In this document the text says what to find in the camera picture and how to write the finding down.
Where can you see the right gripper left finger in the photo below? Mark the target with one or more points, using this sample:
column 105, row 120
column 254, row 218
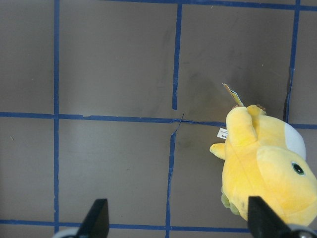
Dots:
column 96, row 223

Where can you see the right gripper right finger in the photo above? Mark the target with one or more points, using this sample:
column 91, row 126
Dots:
column 263, row 222

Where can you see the yellow plush dinosaur toy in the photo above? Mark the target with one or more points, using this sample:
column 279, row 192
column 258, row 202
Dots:
column 266, row 157

